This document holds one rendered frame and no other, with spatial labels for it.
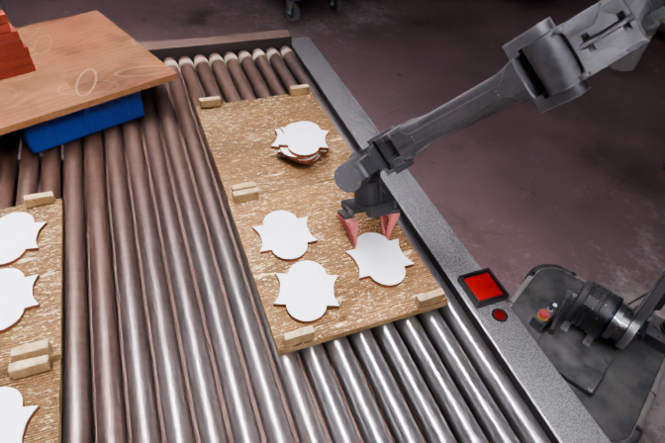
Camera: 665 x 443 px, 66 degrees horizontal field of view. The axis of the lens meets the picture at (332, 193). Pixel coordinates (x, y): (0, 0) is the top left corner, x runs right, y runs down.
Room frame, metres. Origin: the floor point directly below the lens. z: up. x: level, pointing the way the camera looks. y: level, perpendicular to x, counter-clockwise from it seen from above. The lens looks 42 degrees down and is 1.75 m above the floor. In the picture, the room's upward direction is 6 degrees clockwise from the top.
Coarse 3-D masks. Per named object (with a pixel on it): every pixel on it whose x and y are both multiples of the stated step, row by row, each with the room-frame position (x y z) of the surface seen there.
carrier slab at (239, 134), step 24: (288, 96) 1.33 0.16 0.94; (312, 96) 1.34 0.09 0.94; (216, 120) 1.17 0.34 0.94; (240, 120) 1.18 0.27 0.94; (264, 120) 1.19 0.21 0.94; (288, 120) 1.21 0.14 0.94; (312, 120) 1.22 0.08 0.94; (216, 144) 1.06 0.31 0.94; (240, 144) 1.07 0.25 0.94; (264, 144) 1.08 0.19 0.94; (336, 144) 1.11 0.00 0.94; (216, 168) 0.98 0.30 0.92; (240, 168) 0.97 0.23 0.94; (264, 168) 0.98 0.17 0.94; (288, 168) 0.99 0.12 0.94; (312, 168) 1.00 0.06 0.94; (264, 192) 0.89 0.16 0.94
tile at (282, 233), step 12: (276, 216) 0.81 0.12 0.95; (288, 216) 0.81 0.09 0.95; (252, 228) 0.77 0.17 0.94; (264, 228) 0.77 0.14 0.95; (276, 228) 0.77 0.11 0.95; (288, 228) 0.77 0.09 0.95; (300, 228) 0.78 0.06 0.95; (264, 240) 0.73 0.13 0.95; (276, 240) 0.73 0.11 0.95; (288, 240) 0.74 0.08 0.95; (300, 240) 0.74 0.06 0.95; (312, 240) 0.74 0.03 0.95; (264, 252) 0.70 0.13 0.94; (276, 252) 0.70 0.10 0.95; (288, 252) 0.70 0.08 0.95; (300, 252) 0.71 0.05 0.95
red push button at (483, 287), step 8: (464, 280) 0.69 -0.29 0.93; (472, 280) 0.69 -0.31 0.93; (480, 280) 0.69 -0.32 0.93; (488, 280) 0.70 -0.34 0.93; (472, 288) 0.67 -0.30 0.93; (480, 288) 0.67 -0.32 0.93; (488, 288) 0.68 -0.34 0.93; (496, 288) 0.68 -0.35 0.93; (480, 296) 0.65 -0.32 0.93; (488, 296) 0.66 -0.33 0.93; (496, 296) 0.66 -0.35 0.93
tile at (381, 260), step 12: (360, 240) 0.76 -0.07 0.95; (372, 240) 0.76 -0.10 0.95; (384, 240) 0.76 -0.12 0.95; (396, 240) 0.77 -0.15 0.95; (348, 252) 0.72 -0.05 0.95; (360, 252) 0.72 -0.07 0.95; (372, 252) 0.73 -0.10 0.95; (384, 252) 0.73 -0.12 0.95; (396, 252) 0.73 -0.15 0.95; (360, 264) 0.69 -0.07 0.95; (372, 264) 0.69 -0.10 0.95; (384, 264) 0.70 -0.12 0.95; (396, 264) 0.70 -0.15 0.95; (408, 264) 0.70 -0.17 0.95; (360, 276) 0.66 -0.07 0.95; (372, 276) 0.66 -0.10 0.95; (384, 276) 0.67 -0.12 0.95; (396, 276) 0.67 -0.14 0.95
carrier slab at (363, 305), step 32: (288, 192) 0.90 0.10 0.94; (320, 192) 0.91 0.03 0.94; (352, 192) 0.92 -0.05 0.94; (256, 224) 0.78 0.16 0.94; (320, 224) 0.80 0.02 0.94; (256, 256) 0.69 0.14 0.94; (320, 256) 0.71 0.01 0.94; (416, 256) 0.74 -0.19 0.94; (256, 288) 0.62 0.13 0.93; (352, 288) 0.64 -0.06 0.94; (384, 288) 0.64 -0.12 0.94; (416, 288) 0.65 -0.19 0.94; (288, 320) 0.55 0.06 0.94; (320, 320) 0.55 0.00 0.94; (352, 320) 0.56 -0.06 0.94; (384, 320) 0.57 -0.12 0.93; (288, 352) 0.49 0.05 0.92
